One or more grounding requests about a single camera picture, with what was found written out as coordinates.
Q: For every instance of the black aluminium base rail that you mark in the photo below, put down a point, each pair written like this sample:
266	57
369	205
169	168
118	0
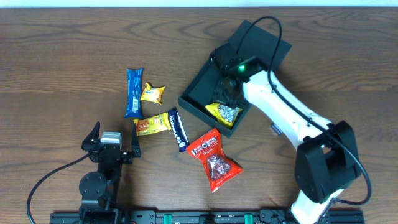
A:
152	217

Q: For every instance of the small dark blue box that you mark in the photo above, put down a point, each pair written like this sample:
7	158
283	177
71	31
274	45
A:
276	129

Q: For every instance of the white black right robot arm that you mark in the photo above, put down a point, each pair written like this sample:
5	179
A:
326	160

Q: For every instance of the long blue snack bar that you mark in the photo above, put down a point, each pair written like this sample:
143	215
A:
134	92

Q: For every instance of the dark green open box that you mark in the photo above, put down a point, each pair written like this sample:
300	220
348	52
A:
258	48

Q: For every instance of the red Hacks candy bag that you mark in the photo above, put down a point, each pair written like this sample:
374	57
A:
208	149

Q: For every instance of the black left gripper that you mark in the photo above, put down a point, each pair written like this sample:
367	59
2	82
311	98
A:
125	156

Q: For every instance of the yellow Hacks candy bag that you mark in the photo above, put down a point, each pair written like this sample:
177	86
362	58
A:
225	115

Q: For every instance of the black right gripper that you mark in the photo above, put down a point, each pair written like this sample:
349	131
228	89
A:
220	91

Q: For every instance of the yellow orange snack packet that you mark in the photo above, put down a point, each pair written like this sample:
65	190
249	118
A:
152	125

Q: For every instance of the dark blue Cadbury chocolate bar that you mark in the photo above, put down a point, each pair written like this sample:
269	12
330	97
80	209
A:
178	129

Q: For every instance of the small yellow candy packet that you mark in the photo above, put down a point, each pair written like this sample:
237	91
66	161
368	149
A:
152	94

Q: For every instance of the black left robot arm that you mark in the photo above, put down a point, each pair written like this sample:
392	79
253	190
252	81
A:
99	189

